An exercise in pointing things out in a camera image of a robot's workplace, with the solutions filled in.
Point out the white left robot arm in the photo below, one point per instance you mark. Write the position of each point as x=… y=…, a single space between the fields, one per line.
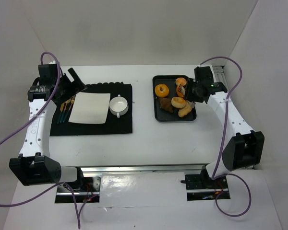
x=34 y=165

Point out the aluminium front rail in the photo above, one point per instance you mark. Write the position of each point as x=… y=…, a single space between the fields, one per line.
x=143 y=168

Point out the gold knife green handle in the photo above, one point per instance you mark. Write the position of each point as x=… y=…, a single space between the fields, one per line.
x=61 y=111

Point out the gold fork green handle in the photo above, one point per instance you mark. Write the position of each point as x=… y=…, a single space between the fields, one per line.
x=68 y=110

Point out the orange ring donut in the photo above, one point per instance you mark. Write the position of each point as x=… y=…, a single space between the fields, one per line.
x=161 y=90

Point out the metal serving tongs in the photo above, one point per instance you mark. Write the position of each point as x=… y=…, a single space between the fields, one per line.
x=182 y=91

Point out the aluminium side rail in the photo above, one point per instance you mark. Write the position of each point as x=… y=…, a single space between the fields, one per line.
x=219 y=75

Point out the pale glazed ring donut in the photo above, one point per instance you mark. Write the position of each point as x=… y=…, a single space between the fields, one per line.
x=178 y=102

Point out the black scalloped placemat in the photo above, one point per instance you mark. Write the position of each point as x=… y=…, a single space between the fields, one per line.
x=112 y=126

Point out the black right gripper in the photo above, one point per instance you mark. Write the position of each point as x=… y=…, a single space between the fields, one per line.
x=189 y=92

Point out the white square plate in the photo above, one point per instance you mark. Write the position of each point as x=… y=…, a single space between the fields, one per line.
x=90 y=108

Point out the gold spoon green handle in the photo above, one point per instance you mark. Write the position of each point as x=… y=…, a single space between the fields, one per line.
x=66 y=103

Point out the brown croissant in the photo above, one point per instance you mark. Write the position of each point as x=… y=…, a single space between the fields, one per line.
x=165 y=104

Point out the pale small round bun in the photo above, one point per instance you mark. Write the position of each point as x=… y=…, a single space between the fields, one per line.
x=181 y=81

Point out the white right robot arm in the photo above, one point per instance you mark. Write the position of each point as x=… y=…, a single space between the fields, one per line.
x=241 y=146

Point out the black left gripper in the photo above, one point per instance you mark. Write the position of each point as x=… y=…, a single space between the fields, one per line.
x=68 y=84

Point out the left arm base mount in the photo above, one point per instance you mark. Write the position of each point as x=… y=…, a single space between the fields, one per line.
x=88 y=190

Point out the white two-handled soup bowl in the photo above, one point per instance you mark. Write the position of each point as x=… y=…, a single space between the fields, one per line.
x=118 y=106

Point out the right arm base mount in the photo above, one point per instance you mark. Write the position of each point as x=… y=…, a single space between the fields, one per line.
x=199 y=187

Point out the orange round bun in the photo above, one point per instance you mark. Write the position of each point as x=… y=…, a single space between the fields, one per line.
x=178 y=93

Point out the pale oblong bread roll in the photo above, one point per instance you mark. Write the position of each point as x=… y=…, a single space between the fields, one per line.
x=185 y=110

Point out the black baking tray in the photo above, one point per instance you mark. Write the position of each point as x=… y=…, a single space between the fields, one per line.
x=162 y=115

